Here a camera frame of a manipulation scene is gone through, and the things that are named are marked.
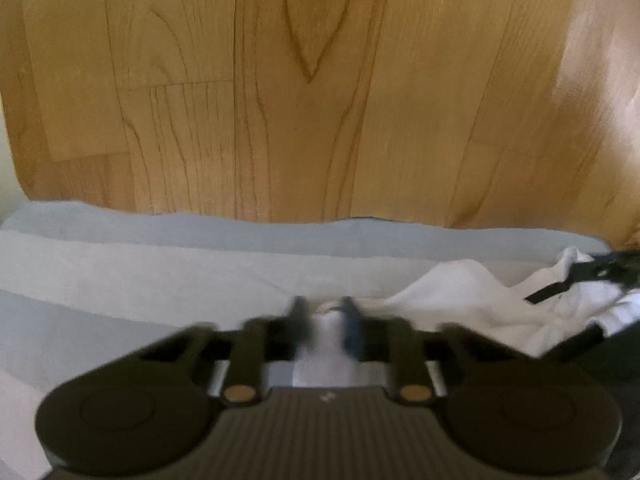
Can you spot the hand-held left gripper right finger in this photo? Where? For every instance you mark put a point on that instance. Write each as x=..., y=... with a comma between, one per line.
x=352, y=330

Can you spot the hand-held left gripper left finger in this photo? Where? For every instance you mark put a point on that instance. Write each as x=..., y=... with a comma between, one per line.
x=300, y=327

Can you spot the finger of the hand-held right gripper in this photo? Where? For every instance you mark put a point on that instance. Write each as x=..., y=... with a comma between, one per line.
x=600, y=267

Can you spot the white orca print t-shirt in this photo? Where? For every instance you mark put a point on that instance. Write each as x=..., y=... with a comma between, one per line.
x=450, y=295

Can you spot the grey white striped blanket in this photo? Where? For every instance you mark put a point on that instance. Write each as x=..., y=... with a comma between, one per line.
x=150, y=270

